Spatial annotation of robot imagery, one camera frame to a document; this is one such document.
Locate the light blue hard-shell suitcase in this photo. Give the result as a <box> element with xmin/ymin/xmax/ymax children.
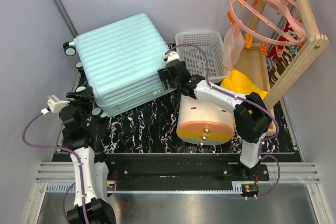
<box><xmin>63</xmin><ymin>13</ymin><xmax>173</xmax><ymax>117</ymax></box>

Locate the white round drum box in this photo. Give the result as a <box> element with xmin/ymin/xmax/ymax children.
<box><xmin>176</xmin><ymin>95</ymin><xmax>235</xmax><ymax>146</ymax></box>

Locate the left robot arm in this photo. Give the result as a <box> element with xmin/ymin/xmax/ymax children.
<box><xmin>59</xmin><ymin>86</ymin><xmax>116</xmax><ymax>223</ymax></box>

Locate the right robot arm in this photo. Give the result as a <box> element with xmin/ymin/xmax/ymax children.
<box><xmin>158</xmin><ymin>59</ymin><xmax>271</xmax><ymax>180</ymax></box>

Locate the white perforated plastic basket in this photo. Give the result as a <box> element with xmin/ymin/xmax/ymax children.
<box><xmin>175</xmin><ymin>30</ymin><xmax>230</xmax><ymax>83</ymax></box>

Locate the black marble pattern mat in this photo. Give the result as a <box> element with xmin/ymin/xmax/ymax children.
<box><xmin>52</xmin><ymin>42</ymin><xmax>302</xmax><ymax>155</ymax></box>

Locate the yellow cloth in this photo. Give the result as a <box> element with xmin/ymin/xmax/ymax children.
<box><xmin>220</xmin><ymin>69</ymin><xmax>268</xmax><ymax>99</ymax></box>

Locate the translucent pink plastic bag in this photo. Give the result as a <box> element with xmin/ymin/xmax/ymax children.
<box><xmin>223</xmin><ymin>27</ymin><xmax>246</xmax><ymax>70</ymax></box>

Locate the wooden tray base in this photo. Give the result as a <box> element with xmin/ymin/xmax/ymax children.
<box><xmin>232</xmin><ymin>45</ymin><xmax>279</xmax><ymax>134</ymax></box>

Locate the red cloth item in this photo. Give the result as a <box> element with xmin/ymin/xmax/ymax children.
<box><xmin>266</xmin><ymin>18</ymin><xmax>302</xmax><ymax>59</ymax></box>

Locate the brown striped cloth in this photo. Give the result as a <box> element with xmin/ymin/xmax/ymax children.
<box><xmin>270</xmin><ymin>48</ymin><xmax>299</xmax><ymax>84</ymax></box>

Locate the pink round clip hanger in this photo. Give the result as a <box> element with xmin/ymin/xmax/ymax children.
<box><xmin>227</xmin><ymin>0</ymin><xmax>307</xmax><ymax>55</ymax></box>

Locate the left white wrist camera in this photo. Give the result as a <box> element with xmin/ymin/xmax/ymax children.
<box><xmin>41</xmin><ymin>95</ymin><xmax>70</xmax><ymax>115</ymax></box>

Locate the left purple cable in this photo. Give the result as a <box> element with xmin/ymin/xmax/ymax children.
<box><xmin>22</xmin><ymin>112</ymin><xmax>90</xmax><ymax>224</ymax></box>

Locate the purple cable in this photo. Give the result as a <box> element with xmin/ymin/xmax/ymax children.
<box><xmin>164</xmin><ymin>43</ymin><xmax>281</xmax><ymax>200</ymax></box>
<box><xmin>22</xmin><ymin>112</ymin><xmax>90</xmax><ymax>224</ymax></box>

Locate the wooden hanger rack frame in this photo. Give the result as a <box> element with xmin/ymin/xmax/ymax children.
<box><xmin>251</xmin><ymin>0</ymin><xmax>329</xmax><ymax>110</ymax></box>

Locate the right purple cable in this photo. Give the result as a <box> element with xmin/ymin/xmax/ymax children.
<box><xmin>164</xmin><ymin>43</ymin><xmax>281</xmax><ymax>200</ymax></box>

